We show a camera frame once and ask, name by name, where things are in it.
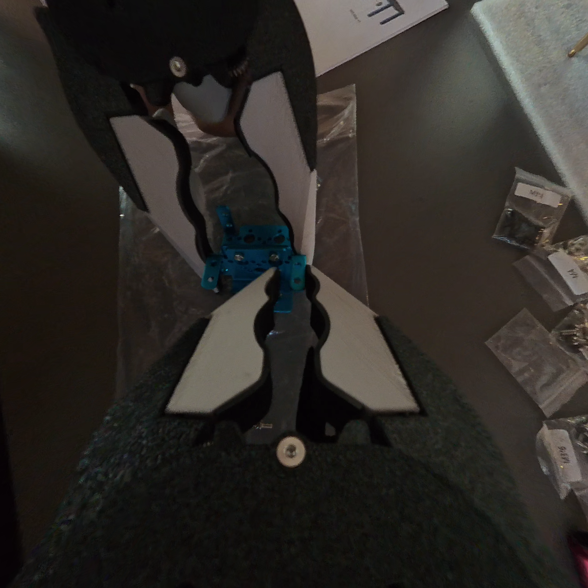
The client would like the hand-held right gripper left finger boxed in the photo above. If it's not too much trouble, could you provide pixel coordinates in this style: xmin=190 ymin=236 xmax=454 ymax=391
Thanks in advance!
xmin=164 ymin=268 xmax=282 ymax=415

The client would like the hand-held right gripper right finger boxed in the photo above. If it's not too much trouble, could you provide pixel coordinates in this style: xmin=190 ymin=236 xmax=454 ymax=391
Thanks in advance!
xmin=305 ymin=265 xmax=421 ymax=414

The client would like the open instruction manual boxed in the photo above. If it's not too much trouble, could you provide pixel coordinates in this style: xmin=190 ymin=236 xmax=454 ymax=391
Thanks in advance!
xmin=294 ymin=0 xmax=449 ymax=79

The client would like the person's left hand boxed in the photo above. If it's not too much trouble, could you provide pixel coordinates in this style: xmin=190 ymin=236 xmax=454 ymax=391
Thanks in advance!
xmin=197 ymin=114 xmax=238 ymax=135

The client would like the white foam sheet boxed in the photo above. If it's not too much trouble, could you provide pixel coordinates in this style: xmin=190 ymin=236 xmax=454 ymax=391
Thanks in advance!
xmin=472 ymin=0 xmax=588 ymax=184

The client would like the blue metal bracket assembly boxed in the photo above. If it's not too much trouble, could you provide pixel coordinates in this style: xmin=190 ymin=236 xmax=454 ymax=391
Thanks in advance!
xmin=200 ymin=207 xmax=308 ymax=315

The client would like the pile of small screw bags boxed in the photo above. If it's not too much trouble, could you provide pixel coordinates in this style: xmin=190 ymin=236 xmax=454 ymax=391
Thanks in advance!
xmin=484 ymin=168 xmax=588 ymax=499

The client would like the clear plastic bag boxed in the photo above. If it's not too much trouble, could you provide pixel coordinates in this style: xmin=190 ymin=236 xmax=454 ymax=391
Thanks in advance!
xmin=117 ymin=83 xmax=369 ymax=414

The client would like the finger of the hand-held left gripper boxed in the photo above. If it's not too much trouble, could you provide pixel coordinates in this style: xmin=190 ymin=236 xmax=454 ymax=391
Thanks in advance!
xmin=109 ymin=115 xmax=219 ymax=277
xmin=238 ymin=70 xmax=319 ymax=266

